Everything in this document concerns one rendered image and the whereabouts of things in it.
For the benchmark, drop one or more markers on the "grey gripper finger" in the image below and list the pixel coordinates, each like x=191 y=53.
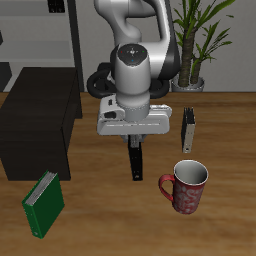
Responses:
x=124 y=137
x=144 y=137

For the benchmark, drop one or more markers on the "pot plant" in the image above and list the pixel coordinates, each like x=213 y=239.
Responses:
x=187 y=53

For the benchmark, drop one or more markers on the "black items on shelf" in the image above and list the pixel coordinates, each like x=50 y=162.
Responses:
x=56 y=5

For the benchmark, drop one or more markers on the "red patterned mug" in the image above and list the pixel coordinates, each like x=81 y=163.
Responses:
x=186 y=196

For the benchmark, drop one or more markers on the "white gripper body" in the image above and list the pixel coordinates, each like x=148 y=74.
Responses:
x=133 y=127

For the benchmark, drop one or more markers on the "green book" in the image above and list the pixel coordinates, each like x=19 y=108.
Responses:
x=46 y=208

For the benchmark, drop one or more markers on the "flat black base plate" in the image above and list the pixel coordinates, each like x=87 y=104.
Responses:
x=96 y=85

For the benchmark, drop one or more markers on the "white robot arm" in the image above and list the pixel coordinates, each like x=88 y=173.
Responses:
x=131 y=80

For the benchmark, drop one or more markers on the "black book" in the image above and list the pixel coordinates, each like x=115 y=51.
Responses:
x=188 y=133
x=135 y=163

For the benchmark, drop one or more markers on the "dark brown desk caddy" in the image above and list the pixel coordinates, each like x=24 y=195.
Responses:
x=36 y=120

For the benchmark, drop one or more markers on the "grey wall shelf unit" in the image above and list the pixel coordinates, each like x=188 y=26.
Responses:
x=40 y=36

